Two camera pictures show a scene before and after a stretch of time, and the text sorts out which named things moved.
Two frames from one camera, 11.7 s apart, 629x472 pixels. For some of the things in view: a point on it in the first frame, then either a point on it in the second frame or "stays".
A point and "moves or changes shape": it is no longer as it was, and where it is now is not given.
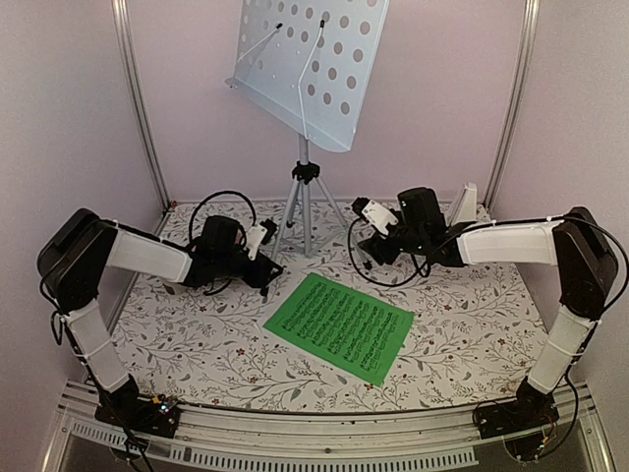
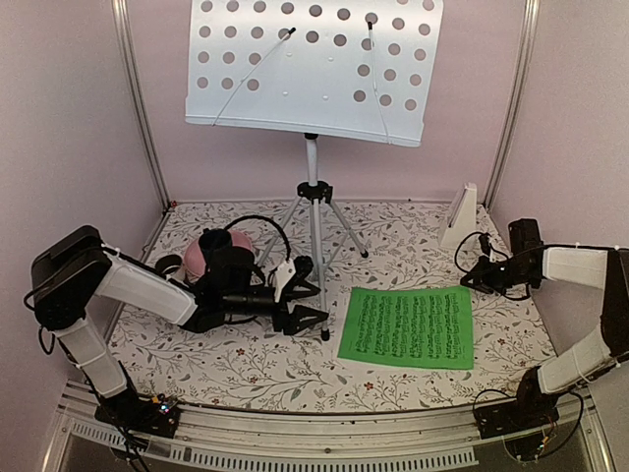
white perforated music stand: (306, 63) moves or changes shape
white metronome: (464, 209) stays
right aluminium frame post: (512, 122) stays
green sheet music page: (360, 334) moves or changes shape
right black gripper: (377, 251) -> (480, 277)
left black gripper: (263, 266) -> (291, 322)
